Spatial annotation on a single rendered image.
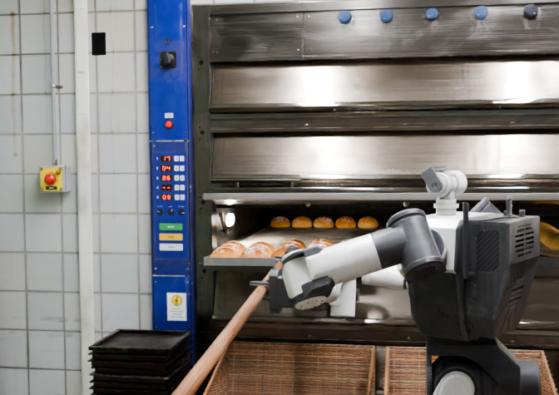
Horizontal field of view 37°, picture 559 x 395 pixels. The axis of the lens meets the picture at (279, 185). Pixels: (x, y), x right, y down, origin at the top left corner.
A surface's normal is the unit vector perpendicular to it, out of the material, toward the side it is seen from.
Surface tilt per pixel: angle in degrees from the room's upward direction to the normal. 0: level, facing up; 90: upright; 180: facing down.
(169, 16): 90
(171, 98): 90
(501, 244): 90
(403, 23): 90
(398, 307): 70
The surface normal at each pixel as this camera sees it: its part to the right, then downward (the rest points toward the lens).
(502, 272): -0.61, 0.05
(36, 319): -0.16, 0.05
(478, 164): -0.15, -0.29
